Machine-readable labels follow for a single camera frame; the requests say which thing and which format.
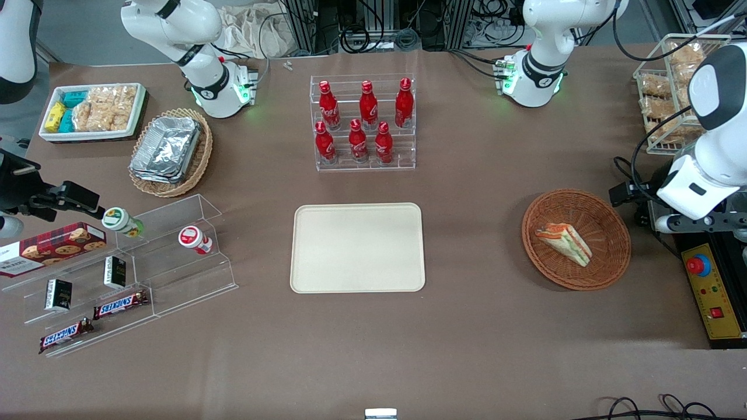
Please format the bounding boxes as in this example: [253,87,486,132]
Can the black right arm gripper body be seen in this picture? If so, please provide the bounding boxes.
[0,149,57,216]

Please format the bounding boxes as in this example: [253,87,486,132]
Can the triangular sandwich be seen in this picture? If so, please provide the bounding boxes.
[535,223,593,268]

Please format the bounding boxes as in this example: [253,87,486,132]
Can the round brown wicker basket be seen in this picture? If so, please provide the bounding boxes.
[522,188,632,291]

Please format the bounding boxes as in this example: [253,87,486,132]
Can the white rectangular snack tray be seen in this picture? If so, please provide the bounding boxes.
[39,82,147,143]

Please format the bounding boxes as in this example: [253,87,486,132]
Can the oval light wicker basket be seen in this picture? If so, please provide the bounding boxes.
[128,107,214,198]

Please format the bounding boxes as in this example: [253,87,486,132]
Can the beige plastic tray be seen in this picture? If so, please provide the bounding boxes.
[290,202,426,293]

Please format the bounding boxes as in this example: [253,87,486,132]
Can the red cookie box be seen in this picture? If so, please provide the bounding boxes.
[0,222,108,279]

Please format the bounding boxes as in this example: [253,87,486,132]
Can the green capped small bottle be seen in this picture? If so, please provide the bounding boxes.
[102,207,144,239]

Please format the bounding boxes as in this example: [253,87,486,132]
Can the yellow control box with e-stop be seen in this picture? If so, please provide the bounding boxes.
[680,242,747,342]

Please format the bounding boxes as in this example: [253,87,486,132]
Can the yellow snack packet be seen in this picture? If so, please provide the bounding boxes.
[44,101,67,132]

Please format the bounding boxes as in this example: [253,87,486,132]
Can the small black box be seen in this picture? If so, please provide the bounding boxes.
[45,278,74,312]
[103,255,128,291]

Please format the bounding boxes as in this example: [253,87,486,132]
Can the clear bag of rice crackers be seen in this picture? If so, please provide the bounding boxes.
[72,86,138,132]

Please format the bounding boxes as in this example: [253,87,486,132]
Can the stacked aluminium foil trays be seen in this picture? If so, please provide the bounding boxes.
[130,116,203,185]

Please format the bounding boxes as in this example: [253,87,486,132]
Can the Snickers chocolate bar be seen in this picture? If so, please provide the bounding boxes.
[39,317,95,355]
[93,289,150,321]

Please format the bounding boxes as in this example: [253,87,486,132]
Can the black appliance housing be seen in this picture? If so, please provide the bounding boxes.
[633,198,747,351]

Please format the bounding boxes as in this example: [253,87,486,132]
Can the red capped small bottle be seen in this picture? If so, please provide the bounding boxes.
[178,226,214,256]

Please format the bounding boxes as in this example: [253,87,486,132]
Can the clear acrylic stepped shelf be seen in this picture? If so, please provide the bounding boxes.
[0,194,239,358]

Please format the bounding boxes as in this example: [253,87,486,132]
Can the clear acrylic bottle rack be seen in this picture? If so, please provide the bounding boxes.
[309,73,417,172]

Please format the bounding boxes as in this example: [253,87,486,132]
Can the beige crumpled cloth bag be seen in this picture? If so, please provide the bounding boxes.
[219,5,295,60]

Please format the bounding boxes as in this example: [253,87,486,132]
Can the red cola bottle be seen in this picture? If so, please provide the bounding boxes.
[374,121,395,165]
[348,118,369,163]
[395,77,415,128]
[319,80,341,131]
[358,80,379,131]
[315,121,337,165]

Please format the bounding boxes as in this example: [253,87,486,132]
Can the black cable on table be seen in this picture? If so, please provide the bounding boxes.
[613,156,650,196]

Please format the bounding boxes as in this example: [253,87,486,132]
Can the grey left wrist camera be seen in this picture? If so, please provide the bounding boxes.
[654,214,685,235]

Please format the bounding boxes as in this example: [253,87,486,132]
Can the white wire rack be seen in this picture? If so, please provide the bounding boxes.
[633,33,747,156]

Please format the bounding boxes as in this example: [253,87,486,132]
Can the black floor cables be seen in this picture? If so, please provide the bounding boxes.
[588,394,727,420]

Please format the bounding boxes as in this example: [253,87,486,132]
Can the aluminium frame with cables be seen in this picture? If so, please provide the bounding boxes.
[279,0,529,56]

